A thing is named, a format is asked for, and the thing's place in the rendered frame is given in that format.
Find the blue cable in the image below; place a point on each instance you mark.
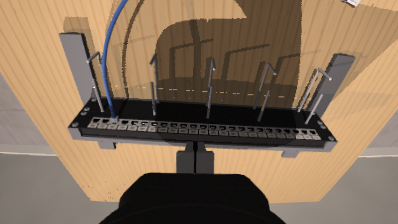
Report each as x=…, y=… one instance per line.
x=105, y=48

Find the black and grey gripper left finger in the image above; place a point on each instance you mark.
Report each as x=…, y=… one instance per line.
x=185, y=159

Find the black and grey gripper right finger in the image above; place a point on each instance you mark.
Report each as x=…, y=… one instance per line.
x=204, y=160

